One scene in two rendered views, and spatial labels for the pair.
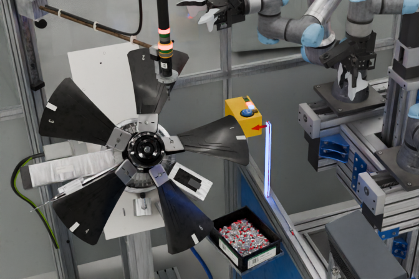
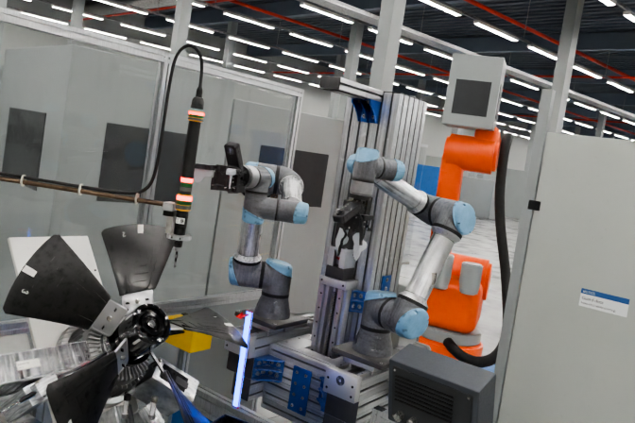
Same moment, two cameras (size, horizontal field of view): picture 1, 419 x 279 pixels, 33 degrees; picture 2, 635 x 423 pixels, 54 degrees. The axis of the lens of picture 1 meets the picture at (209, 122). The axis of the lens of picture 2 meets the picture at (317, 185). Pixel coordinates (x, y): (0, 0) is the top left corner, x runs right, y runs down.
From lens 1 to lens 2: 125 cm
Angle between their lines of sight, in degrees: 46
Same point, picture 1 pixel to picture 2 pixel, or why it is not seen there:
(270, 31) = (261, 209)
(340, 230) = (409, 359)
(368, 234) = (436, 356)
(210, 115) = not seen: hidden behind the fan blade
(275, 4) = (267, 182)
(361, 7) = (370, 166)
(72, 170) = (38, 366)
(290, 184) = not seen: outside the picture
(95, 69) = not seen: hidden behind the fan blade
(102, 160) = (76, 354)
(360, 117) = (283, 337)
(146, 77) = (130, 254)
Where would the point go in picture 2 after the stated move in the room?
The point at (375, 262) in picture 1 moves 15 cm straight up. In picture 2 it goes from (463, 372) to (472, 315)
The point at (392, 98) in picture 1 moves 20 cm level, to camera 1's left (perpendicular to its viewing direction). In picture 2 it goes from (323, 306) to (283, 308)
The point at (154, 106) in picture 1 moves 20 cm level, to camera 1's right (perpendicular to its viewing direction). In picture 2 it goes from (148, 281) to (211, 281)
